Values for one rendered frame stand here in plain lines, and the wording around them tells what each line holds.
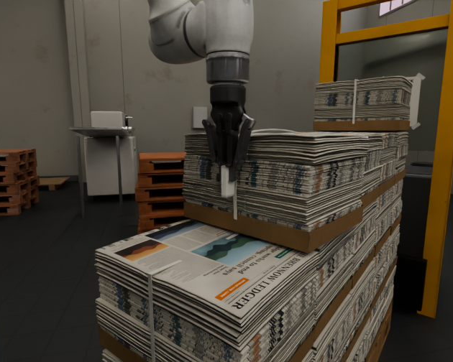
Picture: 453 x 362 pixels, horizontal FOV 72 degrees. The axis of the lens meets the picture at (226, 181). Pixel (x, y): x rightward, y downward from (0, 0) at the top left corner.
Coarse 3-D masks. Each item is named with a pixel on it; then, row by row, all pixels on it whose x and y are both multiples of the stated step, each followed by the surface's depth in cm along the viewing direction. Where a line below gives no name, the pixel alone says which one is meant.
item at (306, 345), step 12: (384, 240) 126; (372, 252) 110; (360, 276) 99; (348, 288) 88; (336, 300) 79; (324, 324) 73; (108, 336) 65; (312, 336) 67; (108, 348) 66; (120, 348) 63; (300, 348) 62; (372, 348) 131; (132, 360) 60; (144, 360) 58; (300, 360) 62
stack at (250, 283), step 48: (384, 192) 120; (144, 240) 69; (192, 240) 69; (240, 240) 69; (336, 240) 74; (144, 288) 55; (192, 288) 48; (240, 288) 48; (288, 288) 54; (336, 288) 78; (144, 336) 57; (192, 336) 49; (240, 336) 43; (288, 336) 57; (336, 336) 81
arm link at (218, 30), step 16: (208, 0) 59; (224, 0) 57; (240, 0) 58; (192, 16) 63; (208, 16) 59; (224, 16) 58; (240, 16) 58; (192, 32) 63; (208, 32) 60; (224, 32) 58; (240, 32) 59; (192, 48) 66; (208, 48) 61; (224, 48) 59; (240, 48) 60
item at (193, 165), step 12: (192, 144) 80; (204, 144) 77; (192, 156) 80; (204, 156) 78; (192, 168) 81; (204, 168) 77; (216, 168) 74; (192, 180) 80; (204, 180) 77; (216, 180) 75; (192, 192) 81; (204, 192) 78; (216, 192) 75; (204, 204) 79; (216, 204) 75
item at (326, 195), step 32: (256, 160) 67; (288, 160) 61; (320, 160) 59; (352, 160) 72; (256, 192) 66; (288, 192) 61; (320, 192) 62; (352, 192) 75; (288, 224) 62; (320, 224) 63
